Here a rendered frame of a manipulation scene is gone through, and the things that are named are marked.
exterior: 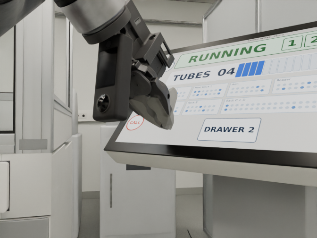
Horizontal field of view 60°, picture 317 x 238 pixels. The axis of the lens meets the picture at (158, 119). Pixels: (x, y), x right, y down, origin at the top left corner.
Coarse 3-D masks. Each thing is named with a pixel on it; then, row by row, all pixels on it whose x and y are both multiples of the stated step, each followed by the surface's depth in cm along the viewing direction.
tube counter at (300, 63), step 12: (264, 60) 49; (276, 60) 47; (288, 60) 46; (300, 60) 45; (312, 60) 43; (228, 72) 52; (240, 72) 50; (252, 72) 48; (264, 72) 47; (276, 72) 46; (288, 72) 44
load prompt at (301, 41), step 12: (288, 36) 50; (300, 36) 49; (312, 36) 47; (216, 48) 59; (228, 48) 57; (240, 48) 55; (252, 48) 53; (264, 48) 51; (276, 48) 50; (288, 48) 48; (300, 48) 47; (312, 48) 45; (180, 60) 63; (192, 60) 60; (204, 60) 58; (216, 60) 56; (228, 60) 54
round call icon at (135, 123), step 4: (132, 116) 57; (136, 116) 56; (140, 116) 55; (128, 120) 56; (132, 120) 56; (136, 120) 55; (140, 120) 55; (128, 124) 56; (132, 124) 55; (136, 124) 54; (140, 124) 54; (124, 128) 55; (128, 128) 55; (132, 128) 54; (136, 128) 53
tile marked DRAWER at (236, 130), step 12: (204, 120) 46; (216, 120) 45; (228, 120) 43; (240, 120) 42; (252, 120) 41; (204, 132) 44; (216, 132) 43; (228, 132) 42; (240, 132) 41; (252, 132) 40
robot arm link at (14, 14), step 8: (16, 0) 23; (24, 0) 26; (32, 0) 28; (40, 0) 29; (0, 8) 22; (8, 8) 23; (16, 8) 25; (24, 8) 28; (32, 8) 29; (0, 16) 24; (8, 16) 25; (16, 16) 27; (24, 16) 29; (0, 24) 26; (8, 24) 27; (0, 32) 27
